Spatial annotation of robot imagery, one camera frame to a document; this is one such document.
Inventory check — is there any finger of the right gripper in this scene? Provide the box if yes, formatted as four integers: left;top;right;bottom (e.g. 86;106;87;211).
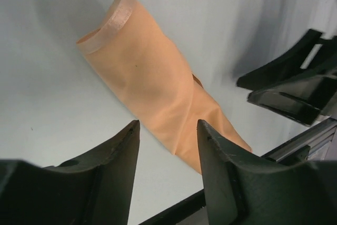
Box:
236;29;324;91
247;69;336;126

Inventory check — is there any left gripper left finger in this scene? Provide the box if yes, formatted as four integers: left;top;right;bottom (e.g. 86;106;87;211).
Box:
1;121;140;224

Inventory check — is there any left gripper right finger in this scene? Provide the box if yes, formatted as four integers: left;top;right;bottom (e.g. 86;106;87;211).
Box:
197;120;336;224

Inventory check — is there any peach satin napkin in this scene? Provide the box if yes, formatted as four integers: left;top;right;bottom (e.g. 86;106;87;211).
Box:
76;0;250;172

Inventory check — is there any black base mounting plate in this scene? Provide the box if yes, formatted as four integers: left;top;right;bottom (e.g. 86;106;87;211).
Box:
140;190;209;225

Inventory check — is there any aluminium cross rail front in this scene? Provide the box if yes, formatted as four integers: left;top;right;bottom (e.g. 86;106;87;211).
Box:
262;118;336;166

